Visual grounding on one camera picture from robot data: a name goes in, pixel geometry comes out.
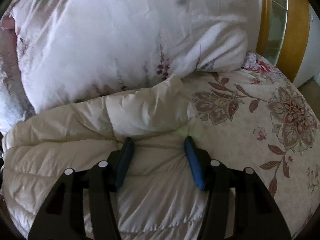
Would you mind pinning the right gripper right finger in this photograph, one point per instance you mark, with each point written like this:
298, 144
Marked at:
212, 176

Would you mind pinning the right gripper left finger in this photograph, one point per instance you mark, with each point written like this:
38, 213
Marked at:
105, 177

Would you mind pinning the cream puffer down jacket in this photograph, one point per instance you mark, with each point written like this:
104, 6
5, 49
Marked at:
158, 200

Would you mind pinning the floral bed sheet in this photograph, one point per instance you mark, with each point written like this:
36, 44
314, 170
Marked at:
256, 117

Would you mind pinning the blue lavender print pillow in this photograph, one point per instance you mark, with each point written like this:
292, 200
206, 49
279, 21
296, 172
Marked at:
15, 106

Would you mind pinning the pink floral pillow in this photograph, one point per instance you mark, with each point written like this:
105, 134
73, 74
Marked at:
75, 50

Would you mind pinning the wooden headboard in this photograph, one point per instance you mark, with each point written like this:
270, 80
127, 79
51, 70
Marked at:
284, 33

